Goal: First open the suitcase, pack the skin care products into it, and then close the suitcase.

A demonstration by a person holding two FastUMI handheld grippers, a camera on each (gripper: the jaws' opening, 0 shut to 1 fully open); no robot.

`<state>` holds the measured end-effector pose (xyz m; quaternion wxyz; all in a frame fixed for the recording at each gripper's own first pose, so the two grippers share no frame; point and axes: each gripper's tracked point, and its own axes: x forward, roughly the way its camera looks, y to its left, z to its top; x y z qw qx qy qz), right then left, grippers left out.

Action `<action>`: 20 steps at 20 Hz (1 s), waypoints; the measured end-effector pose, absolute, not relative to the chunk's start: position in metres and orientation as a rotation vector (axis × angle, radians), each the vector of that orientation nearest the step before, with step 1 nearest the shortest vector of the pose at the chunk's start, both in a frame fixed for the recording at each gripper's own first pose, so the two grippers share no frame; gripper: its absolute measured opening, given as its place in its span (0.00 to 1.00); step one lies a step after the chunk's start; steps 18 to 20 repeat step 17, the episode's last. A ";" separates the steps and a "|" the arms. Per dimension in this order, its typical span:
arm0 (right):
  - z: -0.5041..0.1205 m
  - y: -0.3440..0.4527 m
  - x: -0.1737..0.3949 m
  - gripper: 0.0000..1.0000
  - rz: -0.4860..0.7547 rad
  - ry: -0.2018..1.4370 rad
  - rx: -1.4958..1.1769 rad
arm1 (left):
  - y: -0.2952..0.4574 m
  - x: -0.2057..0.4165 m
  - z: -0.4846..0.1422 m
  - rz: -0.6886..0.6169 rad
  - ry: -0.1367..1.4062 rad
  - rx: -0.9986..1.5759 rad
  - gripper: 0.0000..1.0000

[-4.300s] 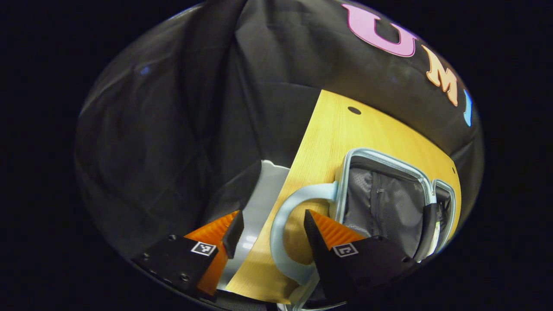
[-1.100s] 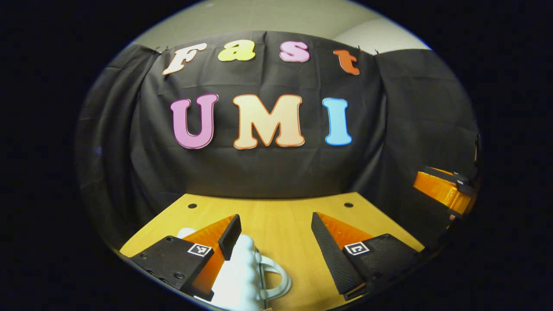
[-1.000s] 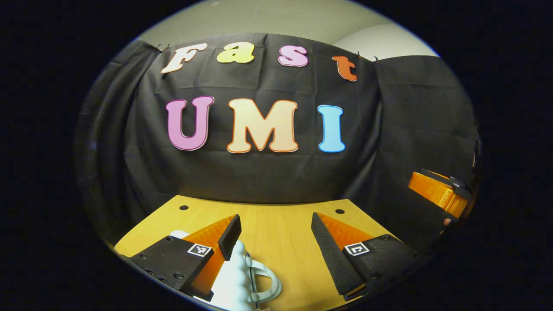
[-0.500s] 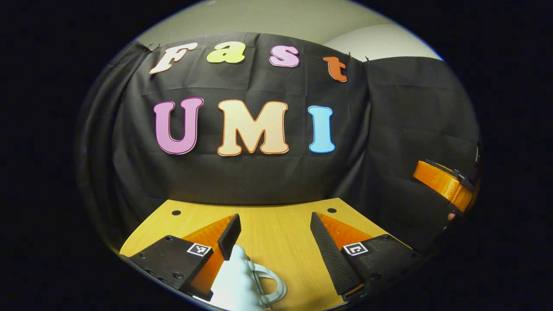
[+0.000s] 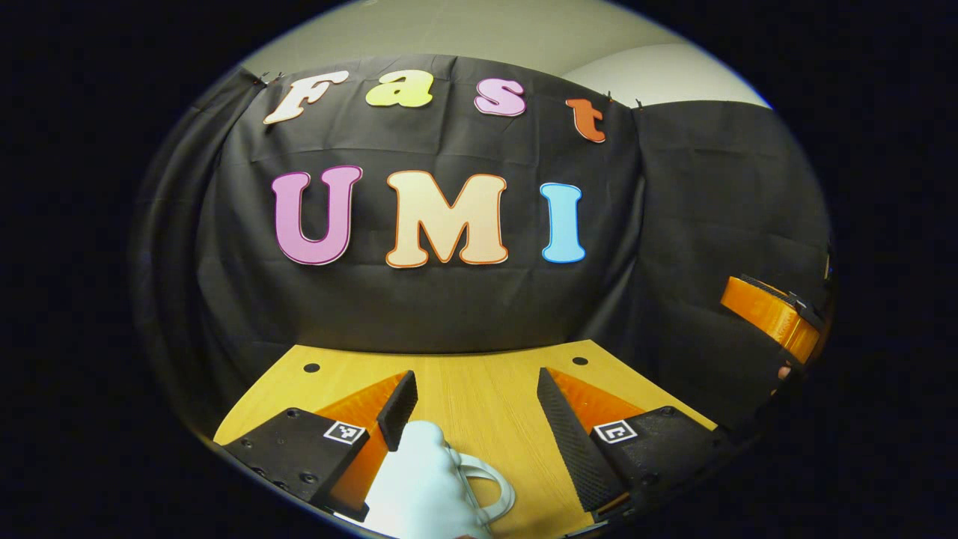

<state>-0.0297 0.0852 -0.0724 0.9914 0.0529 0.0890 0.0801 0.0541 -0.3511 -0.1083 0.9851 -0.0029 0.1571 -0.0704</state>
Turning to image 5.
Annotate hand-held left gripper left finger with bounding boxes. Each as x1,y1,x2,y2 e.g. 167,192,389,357
213,370,418,523

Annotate light blue suitcase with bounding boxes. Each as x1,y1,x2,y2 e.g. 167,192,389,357
361,420,517,539

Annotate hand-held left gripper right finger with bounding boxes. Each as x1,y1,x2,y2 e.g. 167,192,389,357
537,367,730,523

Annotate black backdrop cloth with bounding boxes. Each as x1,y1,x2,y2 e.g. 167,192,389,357
131,52,835,450

